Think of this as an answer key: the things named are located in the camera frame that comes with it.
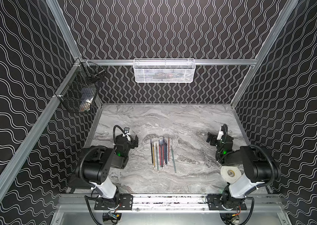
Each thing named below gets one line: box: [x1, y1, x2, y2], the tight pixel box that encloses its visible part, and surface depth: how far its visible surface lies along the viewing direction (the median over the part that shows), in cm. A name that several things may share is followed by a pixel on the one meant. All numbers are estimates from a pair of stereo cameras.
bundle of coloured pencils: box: [150, 137, 171, 173], surface depth 94 cm
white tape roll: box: [220, 165, 242, 185], surface depth 85 cm
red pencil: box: [167, 137, 171, 163], surface depth 96 cm
